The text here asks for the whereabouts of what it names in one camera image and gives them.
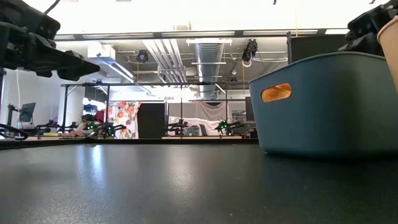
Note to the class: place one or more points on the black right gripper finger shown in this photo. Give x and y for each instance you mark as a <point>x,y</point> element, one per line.
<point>365,45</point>

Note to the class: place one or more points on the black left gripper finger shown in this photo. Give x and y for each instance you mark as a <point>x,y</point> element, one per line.
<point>73,76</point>
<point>71,62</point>

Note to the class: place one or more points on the grey-blue plastic basket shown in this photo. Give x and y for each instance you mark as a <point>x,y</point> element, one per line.
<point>326,118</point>

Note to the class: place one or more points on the orange towel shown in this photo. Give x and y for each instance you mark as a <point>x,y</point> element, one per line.
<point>276,92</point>

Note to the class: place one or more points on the black background robot arm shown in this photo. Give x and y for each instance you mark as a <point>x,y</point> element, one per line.
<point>178,126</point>
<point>230,126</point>
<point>49,126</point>
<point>107,128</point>

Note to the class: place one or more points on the person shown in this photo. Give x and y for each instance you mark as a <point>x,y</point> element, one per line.
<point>87,119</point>

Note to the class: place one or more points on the black upright panel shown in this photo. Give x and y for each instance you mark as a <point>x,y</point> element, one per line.
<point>317,46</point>

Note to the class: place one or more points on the dark computer monitor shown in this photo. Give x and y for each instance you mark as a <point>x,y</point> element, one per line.
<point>27,112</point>

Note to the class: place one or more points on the floral cloth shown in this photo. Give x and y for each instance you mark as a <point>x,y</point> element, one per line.
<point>124,115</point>

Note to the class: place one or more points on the black cabinet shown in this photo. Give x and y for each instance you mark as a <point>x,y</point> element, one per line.
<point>150,120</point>

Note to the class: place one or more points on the large dark monitor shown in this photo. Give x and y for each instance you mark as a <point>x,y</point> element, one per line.
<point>248,109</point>

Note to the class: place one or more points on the grey hanging sheet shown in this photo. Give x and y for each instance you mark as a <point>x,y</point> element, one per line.
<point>205,110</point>

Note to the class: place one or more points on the white ceiling light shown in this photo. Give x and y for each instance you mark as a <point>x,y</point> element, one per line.
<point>209,41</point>

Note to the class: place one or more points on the black dome ceiling camera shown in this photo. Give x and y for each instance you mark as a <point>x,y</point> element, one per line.
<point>142,56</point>

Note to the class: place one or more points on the black hanging camera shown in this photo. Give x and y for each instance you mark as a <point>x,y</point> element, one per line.
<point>249,49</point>

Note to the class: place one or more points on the grey overhead frame bar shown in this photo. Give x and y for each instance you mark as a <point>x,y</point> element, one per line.
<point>199,33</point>

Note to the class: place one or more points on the silver ventilation duct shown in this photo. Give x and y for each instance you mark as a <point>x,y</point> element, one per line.
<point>208,62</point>

